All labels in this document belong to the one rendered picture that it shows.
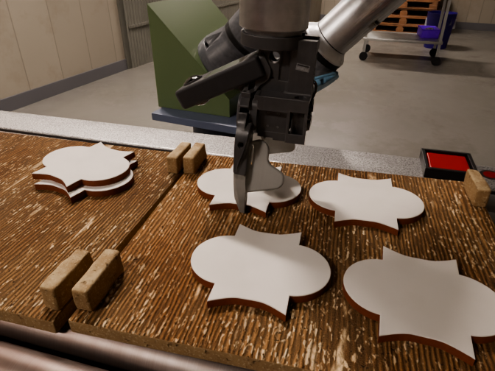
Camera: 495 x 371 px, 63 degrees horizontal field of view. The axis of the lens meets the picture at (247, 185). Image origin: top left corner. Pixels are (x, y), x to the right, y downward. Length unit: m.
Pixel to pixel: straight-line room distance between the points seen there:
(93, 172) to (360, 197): 0.36
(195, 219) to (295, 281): 0.16
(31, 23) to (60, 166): 3.71
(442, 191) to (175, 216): 0.36
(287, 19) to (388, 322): 0.30
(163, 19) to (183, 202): 0.59
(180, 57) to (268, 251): 0.67
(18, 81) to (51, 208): 3.67
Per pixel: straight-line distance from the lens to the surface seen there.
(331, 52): 0.89
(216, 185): 0.54
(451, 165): 0.71
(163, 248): 0.46
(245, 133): 0.45
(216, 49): 0.99
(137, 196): 0.56
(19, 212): 0.58
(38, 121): 0.95
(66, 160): 0.64
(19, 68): 4.22
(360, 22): 0.87
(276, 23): 0.43
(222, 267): 0.41
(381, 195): 0.55
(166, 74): 1.05
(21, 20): 4.24
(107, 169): 0.59
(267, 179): 0.48
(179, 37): 1.02
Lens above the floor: 1.22
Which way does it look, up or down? 30 degrees down
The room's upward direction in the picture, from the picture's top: straight up
